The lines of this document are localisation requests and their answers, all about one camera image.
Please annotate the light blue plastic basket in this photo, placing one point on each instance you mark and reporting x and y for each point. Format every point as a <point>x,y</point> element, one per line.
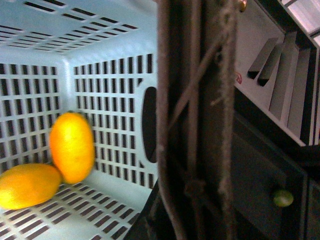
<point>154,78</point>

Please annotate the yellow orange mango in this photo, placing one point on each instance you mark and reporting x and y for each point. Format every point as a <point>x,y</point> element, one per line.
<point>71,143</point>

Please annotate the yellow lemon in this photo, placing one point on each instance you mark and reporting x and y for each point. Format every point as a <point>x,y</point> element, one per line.
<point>27,185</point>

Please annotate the green lime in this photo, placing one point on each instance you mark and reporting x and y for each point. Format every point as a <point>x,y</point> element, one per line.
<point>282,198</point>

